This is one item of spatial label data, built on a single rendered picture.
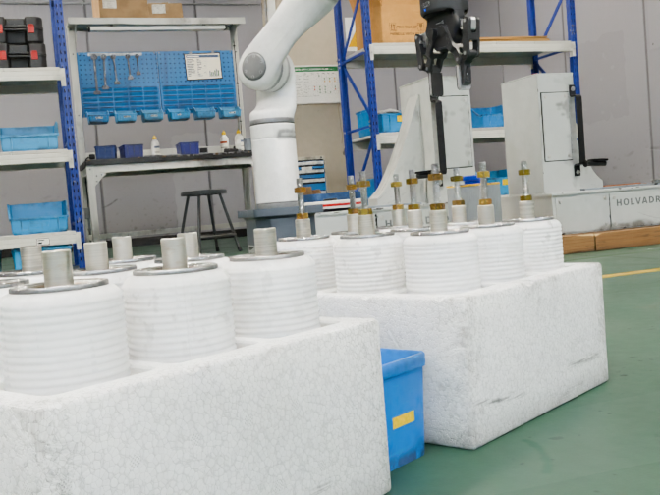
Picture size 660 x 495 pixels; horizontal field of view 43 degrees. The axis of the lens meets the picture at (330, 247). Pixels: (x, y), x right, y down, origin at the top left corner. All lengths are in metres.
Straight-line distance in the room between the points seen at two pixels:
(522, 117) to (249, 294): 3.25
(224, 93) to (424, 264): 6.38
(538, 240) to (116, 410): 0.76
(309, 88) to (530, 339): 6.71
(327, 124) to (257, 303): 6.98
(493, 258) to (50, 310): 0.66
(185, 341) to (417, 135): 3.02
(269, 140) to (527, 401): 0.83
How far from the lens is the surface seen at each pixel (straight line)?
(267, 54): 1.71
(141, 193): 9.57
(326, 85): 7.80
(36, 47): 5.92
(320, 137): 7.73
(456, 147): 3.64
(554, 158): 3.90
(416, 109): 3.70
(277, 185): 1.71
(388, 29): 6.53
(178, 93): 7.29
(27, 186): 9.49
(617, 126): 8.63
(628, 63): 8.52
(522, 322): 1.11
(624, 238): 3.94
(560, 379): 1.21
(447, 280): 1.04
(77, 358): 0.66
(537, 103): 3.89
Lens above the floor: 0.30
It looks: 3 degrees down
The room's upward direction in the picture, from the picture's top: 5 degrees counter-clockwise
